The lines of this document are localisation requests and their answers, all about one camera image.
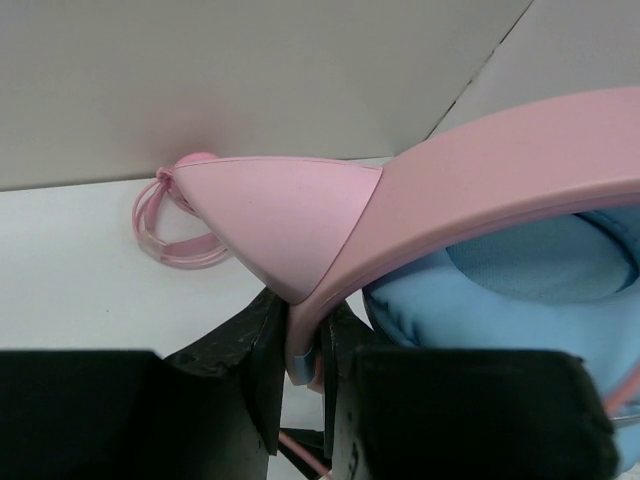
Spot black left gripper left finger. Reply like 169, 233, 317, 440
1, 290, 288, 479

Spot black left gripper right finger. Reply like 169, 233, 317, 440
321, 305, 618, 479

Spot pink headphone audio cable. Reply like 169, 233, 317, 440
277, 429, 335, 480

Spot blue pink cat-ear headphones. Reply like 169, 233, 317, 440
175, 85, 640, 480

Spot pink wired headphones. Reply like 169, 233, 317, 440
131, 152, 232, 270

